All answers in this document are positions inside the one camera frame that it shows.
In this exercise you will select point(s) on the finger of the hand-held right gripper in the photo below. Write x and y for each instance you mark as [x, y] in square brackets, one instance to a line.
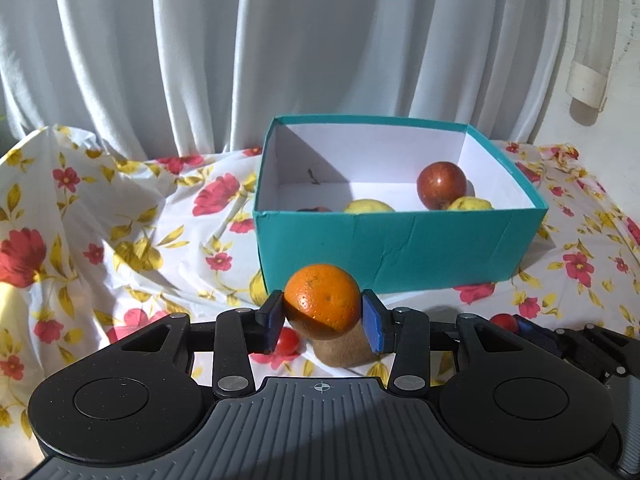
[575, 347]

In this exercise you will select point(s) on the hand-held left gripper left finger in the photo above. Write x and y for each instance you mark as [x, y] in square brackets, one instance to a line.
[274, 322]

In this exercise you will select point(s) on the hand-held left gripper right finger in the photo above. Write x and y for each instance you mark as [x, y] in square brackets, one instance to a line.
[374, 322]

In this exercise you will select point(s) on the orange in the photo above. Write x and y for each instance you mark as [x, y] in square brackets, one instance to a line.
[322, 300]

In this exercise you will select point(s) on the red cherry tomato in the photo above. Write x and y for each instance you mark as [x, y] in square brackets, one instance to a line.
[289, 342]
[502, 322]

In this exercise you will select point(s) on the teal cardboard box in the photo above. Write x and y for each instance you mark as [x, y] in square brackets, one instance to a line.
[425, 250]

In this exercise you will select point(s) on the red apple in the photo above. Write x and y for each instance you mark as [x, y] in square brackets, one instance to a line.
[440, 182]

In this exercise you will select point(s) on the floral tablecloth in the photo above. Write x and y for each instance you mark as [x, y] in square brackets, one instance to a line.
[100, 240]

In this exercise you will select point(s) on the white curtain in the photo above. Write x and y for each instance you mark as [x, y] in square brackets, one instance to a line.
[200, 50]

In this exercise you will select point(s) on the white wall pipe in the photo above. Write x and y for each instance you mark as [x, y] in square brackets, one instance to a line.
[587, 80]

